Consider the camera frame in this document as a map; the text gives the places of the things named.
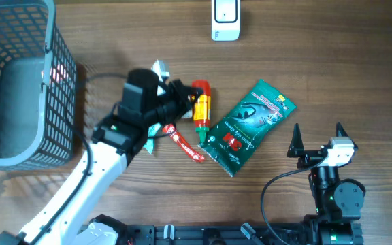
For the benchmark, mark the grey plastic mesh basket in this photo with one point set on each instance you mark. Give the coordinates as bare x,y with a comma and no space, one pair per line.
38,80

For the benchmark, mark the white barcode scanner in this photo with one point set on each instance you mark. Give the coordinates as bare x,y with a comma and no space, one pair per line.
225,20

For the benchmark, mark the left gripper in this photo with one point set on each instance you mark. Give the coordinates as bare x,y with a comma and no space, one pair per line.
180,89

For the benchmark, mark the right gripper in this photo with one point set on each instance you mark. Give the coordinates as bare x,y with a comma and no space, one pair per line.
297,150

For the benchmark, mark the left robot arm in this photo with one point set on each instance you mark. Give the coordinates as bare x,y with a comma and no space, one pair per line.
116,139

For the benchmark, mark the red sauce bottle green cap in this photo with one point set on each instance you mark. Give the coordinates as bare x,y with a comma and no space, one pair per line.
201,109

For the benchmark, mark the green 3M gloves packet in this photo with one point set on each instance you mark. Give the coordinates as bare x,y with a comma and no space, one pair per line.
235,138

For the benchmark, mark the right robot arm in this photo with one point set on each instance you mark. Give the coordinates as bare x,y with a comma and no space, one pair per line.
338,202

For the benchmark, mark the pale teal tissue packet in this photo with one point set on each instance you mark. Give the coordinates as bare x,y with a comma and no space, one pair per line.
152,131

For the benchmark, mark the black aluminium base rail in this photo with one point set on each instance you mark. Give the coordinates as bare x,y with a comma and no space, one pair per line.
291,233

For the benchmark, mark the red Nescafe stick sachet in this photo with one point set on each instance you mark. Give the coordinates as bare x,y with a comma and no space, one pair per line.
177,137

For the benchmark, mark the green lid spice jar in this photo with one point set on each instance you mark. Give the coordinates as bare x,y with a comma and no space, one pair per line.
188,114

